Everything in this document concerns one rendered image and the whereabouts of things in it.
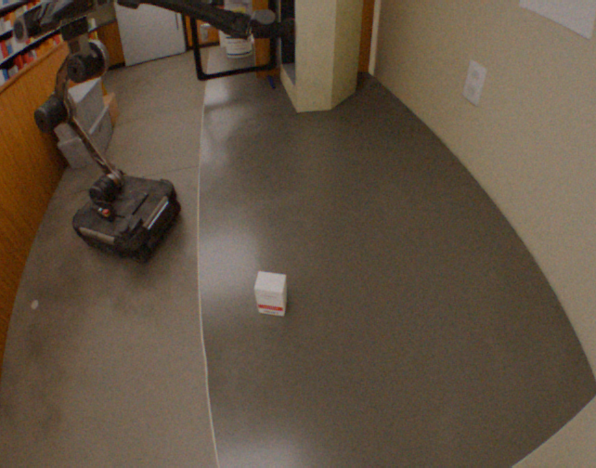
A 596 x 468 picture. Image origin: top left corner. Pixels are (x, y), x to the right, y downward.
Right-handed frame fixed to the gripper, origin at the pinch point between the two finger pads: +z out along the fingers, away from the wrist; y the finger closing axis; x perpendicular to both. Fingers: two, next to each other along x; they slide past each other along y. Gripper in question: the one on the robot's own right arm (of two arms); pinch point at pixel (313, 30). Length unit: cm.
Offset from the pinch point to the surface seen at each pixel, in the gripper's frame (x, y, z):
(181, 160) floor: 121, 116, -65
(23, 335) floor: 128, -24, -179
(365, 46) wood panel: 10.0, 20.1, 29.7
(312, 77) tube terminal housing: 12.3, -15.8, -4.1
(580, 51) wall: -22, -72, 31
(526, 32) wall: -20, -56, 31
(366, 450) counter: 26, -106, -21
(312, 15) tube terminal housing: -7.6, -15.9, -5.7
